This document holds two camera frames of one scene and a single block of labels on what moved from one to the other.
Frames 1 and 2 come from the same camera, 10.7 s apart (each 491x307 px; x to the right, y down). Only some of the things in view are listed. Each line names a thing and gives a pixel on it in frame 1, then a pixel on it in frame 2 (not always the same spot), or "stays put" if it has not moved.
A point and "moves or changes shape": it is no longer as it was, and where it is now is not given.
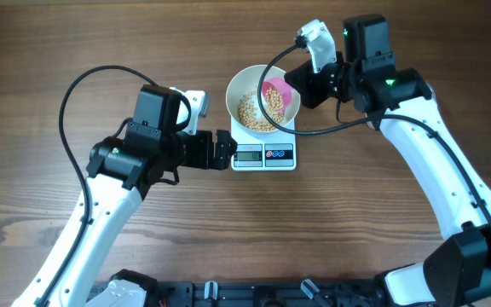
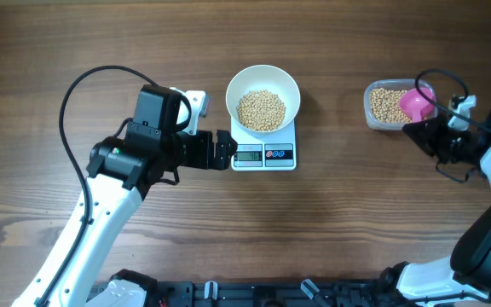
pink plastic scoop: x=284 y=87 moves or changes shape
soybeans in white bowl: x=251 y=115 stays put
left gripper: x=222 y=156 stays put
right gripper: x=304 y=83 to x=426 y=138
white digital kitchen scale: x=270 y=151 stays put
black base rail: x=270 y=293 stays put
